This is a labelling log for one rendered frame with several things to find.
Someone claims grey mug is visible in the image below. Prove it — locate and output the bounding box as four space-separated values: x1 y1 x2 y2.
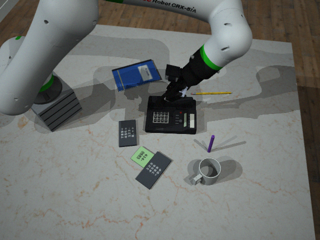
192 157 221 186

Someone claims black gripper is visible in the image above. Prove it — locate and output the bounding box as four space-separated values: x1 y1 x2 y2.
155 62 204 107

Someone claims blue notebook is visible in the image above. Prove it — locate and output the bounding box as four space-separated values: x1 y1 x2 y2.
112 59 161 92

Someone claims dark grey pocket calculator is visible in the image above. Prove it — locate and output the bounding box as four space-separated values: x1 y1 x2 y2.
119 119 137 147

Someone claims black telephone handset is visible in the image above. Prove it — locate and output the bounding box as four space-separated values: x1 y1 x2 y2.
148 96 193 108

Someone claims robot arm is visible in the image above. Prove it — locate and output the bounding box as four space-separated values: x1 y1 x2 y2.
0 0 253 116

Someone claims light green sticky note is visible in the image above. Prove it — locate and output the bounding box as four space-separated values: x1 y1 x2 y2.
131 146 154 168

